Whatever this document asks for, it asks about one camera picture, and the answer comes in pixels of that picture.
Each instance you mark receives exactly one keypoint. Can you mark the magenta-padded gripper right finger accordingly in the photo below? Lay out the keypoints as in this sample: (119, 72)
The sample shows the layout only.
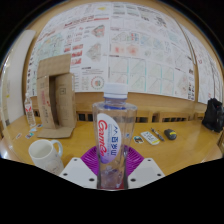
(146, 170)

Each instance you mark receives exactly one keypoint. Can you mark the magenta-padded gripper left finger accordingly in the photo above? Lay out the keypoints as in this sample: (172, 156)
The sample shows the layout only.
(77, 170)

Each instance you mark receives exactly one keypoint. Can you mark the clear plastic water bottle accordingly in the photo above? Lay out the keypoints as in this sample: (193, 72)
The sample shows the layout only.
(115, 133)

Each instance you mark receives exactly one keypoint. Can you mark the small red-labelled water bottle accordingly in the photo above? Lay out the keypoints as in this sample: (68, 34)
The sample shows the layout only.
(30, 113)

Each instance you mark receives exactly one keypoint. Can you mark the small round sticker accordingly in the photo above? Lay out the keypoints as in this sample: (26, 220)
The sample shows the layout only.
(138, 139)

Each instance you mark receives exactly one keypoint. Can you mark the white remote control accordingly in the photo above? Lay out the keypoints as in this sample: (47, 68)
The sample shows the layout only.
(150, 138)

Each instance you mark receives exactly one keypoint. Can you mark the white ceramic mug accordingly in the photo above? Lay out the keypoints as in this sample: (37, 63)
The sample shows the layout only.
(45, 156)

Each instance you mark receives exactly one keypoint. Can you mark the dark pen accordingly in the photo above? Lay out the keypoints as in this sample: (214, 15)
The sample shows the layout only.
(157, 134)

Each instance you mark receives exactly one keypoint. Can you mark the black computer mouse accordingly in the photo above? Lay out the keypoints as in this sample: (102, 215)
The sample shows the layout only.
(170, 134)

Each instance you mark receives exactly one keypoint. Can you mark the brown cardboard box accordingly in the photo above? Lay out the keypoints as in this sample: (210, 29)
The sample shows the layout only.
(63, 100)

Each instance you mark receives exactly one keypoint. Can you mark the black bag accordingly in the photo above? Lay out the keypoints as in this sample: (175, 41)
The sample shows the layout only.
(213, 115)

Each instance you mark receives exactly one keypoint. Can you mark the white diagram wall poster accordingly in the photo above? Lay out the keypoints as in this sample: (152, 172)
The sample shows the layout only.
(140, 50)

